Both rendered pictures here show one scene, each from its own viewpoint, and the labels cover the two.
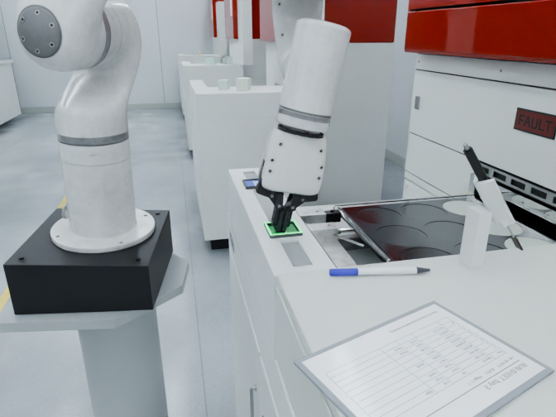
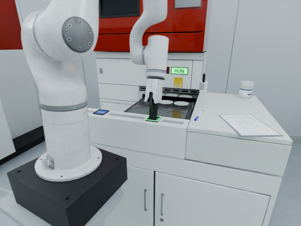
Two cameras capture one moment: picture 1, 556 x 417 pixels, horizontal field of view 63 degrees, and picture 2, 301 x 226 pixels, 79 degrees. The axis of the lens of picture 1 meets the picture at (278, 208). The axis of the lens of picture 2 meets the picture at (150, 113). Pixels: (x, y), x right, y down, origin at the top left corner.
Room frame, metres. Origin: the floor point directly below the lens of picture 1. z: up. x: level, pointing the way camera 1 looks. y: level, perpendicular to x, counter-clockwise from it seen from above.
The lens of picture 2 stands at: (0.35, 0.62, 1.26)
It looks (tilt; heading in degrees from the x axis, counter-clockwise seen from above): 20 degrees down; 301
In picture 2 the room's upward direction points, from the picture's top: straight up
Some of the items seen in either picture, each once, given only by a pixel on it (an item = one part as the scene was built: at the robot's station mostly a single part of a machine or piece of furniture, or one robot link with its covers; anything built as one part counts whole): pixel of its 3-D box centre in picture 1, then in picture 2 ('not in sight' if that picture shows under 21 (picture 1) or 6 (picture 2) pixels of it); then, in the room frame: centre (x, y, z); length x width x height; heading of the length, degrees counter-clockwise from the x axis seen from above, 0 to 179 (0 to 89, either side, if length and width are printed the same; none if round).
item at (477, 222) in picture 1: (488, 219); (202, 93); (0.59, -0.30, 1.03); 0.06 x 0.04 x 0.13; 103
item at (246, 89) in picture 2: not in sight; (246, 89); (0.41, -0.60, 1.01); 0.07 x 0.07 x 0.10
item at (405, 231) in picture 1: (449, 232); (161, 106); (0.86, -0.35, 0.90); 0.34 x 0.34 x 0.01; 13
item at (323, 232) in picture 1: (317, 232); not in sight; (0.86, -0.08, 0.89); 0.08 x 0.03 x 0.03; 103
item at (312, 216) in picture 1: (306, 218); not in sight; (0.94, -0.06, 0.89); 0.08 x 0.03 x 0.03; 103
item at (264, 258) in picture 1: (268, 237); (127, 130); (0.84, 0.02, 0.89); 0.55 x 0.09 x 0.14; 13
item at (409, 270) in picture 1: (380, 270); (199, 114); (0.56, -0.14, 0.97); 0.14 x 0.01 x 0.01; 93
